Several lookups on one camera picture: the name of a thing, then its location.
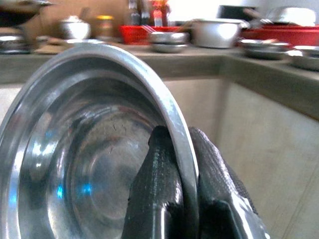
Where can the stainless steel bowl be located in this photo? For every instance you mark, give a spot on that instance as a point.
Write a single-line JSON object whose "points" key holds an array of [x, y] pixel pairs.
{"points": [[87, 149], [169, 38], [264, 44], [307, 51]]}

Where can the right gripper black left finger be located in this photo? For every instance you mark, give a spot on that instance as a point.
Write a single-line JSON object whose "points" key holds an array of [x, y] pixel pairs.
{"points": [[154, 186]]}

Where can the clear glass sauce bottle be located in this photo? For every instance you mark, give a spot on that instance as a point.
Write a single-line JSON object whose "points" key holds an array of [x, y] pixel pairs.
{"points": [[135, 15]]}

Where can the brown cardboard sheet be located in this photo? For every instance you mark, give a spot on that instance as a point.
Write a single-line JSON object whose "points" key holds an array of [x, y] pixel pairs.
{"points": [[62, 7]]}

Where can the dark red-capped sauce bottle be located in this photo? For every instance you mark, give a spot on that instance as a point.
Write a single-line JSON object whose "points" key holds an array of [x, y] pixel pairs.
{"points": [[167, 12]]}

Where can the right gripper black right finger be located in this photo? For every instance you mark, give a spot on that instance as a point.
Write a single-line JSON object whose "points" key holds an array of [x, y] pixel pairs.
{"points": [[214, 179]]}

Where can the upturned steel bowl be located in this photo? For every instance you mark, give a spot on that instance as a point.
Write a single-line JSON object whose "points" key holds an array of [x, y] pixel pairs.
{"points": [[291, 16]]}

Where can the dark metal wok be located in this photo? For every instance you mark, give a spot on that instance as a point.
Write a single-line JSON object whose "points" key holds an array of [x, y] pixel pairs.
{"points": [[15, 17]]}

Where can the tall dark sauce bottle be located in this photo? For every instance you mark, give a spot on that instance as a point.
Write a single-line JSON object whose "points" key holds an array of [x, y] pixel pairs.
{"points": [[145, 12]]}

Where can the black wall panel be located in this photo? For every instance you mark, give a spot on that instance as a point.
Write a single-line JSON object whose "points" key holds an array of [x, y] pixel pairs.
{"points": [[231, 12]]}

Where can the red label sauce bottle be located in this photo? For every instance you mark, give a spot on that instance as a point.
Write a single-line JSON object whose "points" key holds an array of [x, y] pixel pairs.
{"points": [[157, 15]]}

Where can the brown woven mat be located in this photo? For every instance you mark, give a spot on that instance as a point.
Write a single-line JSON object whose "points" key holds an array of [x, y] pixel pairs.
{"points": [[47, 49]]}

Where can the glass jar with yellow lid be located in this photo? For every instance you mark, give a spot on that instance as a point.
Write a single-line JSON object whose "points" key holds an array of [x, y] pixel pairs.
{"points": [[106, 28]]}

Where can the red plastic basket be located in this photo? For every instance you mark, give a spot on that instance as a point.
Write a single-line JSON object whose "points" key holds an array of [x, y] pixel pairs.
{"points": [[134, 35]]}

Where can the large aluminium pot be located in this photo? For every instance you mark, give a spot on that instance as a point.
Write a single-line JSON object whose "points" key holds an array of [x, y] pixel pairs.
{"points": [[216, 35]]}

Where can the red plastic basin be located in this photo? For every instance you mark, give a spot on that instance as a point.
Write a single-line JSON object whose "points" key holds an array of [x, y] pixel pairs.
{"points": [[286, 36]]}

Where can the white ceramic lidded jar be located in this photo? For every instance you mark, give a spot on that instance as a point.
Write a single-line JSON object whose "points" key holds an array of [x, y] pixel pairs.
{"points": [[74, 30]]}

